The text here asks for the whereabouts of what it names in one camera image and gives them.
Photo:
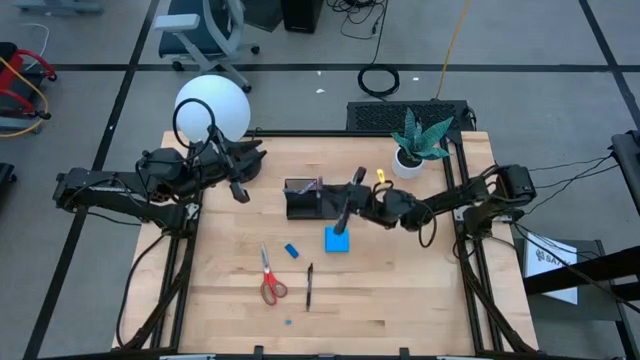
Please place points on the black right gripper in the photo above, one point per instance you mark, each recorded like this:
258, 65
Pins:
370, 202

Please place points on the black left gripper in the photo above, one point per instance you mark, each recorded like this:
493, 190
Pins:
215, 167

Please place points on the grey marker with label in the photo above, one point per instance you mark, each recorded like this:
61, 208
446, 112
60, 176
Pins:
320, 182

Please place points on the grey marker with purple cap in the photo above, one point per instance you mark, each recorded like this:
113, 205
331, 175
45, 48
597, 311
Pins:
307, 188

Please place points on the blue sticky note pad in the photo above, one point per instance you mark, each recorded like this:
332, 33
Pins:
337, 245

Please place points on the blue eraser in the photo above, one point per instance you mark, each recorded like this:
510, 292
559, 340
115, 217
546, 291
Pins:
291, 251

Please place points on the black pen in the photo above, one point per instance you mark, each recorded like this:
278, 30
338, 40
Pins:
309, 287

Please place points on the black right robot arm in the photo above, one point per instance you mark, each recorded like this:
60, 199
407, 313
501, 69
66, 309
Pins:
460, 195

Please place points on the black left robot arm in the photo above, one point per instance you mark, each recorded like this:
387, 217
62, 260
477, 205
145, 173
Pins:
110, 190

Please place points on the black mesh desk organizer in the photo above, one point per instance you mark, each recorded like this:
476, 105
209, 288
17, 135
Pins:
300, 207

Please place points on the yellow tag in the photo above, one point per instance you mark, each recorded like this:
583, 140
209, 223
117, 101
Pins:
381, 176

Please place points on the white globe lamp black base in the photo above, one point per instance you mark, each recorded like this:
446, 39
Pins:
220, 100

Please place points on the black perforated metal panel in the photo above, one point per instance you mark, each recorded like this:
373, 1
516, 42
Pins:
400, 116

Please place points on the snake plant in white pot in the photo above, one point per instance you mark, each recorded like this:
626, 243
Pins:
420, 137

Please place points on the black computer tower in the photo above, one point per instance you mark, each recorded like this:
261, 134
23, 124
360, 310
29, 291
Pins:
302, 15

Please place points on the black table edge clamp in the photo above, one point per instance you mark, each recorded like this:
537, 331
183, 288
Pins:
404, 353
258, 351

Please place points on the white paper sign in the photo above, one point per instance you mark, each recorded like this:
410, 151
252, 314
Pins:
562, 265

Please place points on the black caster base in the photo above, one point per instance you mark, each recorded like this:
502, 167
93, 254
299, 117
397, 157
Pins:
5, 172

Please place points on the red cart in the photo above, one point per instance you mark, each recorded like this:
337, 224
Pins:
10, 65

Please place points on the black beam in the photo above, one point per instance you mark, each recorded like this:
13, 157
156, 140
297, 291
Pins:
600, 267

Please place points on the dark grey stand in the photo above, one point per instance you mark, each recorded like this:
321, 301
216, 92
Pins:
595, 307

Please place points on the black aluminium table frame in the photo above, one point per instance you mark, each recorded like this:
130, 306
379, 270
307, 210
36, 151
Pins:
325, 133

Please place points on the blue office chair grey frame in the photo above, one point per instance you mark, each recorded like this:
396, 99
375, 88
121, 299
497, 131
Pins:
200, 35

